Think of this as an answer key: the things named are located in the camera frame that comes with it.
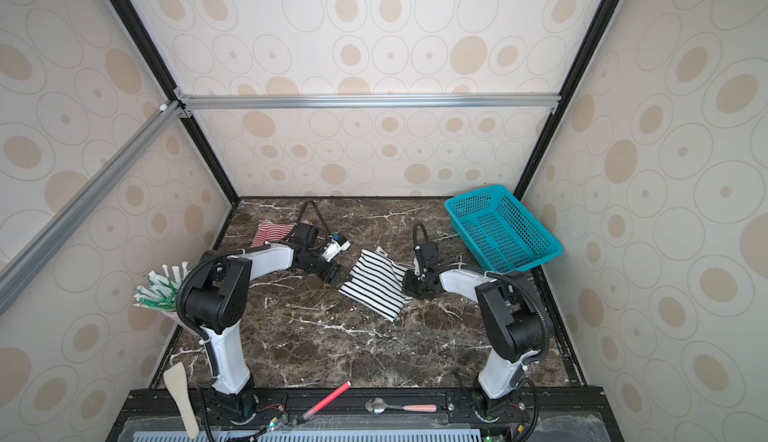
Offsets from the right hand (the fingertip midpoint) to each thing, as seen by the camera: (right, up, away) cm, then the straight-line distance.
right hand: (404, 289), depth 94 cm
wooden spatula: (-61, -20, -16) cm, 66 cm away
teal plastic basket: (+37, +18, +16) cm, 44 cm away
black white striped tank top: (-9, +3, -2) cm, 10 cm away
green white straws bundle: (-63, +3, -17) cm, 66 cm away
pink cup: (-59, -3, -20) cm, 62 cm away
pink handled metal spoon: (-7, -26, -18) cm, 33 cm away
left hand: (-17, +7, +1) cm, 18 cm away
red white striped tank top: (-47, +17, +12) cm, 52 cm away
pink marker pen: (-20, -24, -20) cm, 37 cm away
